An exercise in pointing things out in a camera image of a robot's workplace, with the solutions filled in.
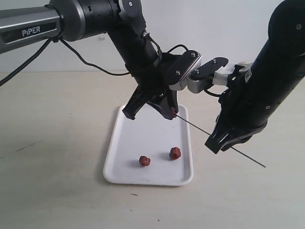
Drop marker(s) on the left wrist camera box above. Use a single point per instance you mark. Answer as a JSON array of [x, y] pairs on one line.
[[177, 74]]

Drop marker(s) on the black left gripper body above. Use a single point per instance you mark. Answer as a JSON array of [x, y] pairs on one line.
[[151, 79]]

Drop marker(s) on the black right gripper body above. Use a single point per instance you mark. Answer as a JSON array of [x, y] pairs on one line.
[[243, 104]]

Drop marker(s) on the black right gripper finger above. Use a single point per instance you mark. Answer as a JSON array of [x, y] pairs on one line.
[[220, 138], [229, 138]]

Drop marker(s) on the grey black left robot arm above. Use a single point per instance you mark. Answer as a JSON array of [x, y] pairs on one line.
[[67, 21]]

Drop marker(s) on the brown date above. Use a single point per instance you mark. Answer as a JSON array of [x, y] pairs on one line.
[[175, 153], [144, 161], [174, 111]]

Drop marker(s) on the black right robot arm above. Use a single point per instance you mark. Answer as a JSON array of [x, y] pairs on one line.
[[284, 52]]

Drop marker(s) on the thin metal skewer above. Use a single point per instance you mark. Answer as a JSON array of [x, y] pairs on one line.
[[233, 148]]

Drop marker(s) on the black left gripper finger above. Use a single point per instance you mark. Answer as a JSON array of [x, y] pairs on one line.
[[164, 102], [135, 103]]

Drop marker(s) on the white plastic tray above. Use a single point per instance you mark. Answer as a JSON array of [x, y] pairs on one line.
[[152, 136]]

